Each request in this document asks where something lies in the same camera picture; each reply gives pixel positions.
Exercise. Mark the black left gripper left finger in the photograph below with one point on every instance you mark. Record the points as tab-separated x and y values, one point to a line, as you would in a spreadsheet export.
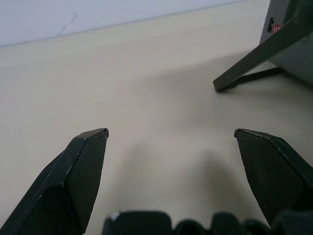
63	181

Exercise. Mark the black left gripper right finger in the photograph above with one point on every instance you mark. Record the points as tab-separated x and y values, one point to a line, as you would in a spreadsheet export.
278	171

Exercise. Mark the black board stand leg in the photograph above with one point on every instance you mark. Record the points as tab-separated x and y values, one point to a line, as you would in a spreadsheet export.
249	63

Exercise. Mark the grey board back panel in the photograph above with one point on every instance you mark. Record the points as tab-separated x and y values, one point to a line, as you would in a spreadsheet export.
296	56

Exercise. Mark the red round sticker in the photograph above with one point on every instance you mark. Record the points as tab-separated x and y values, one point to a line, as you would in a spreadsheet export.
277	28

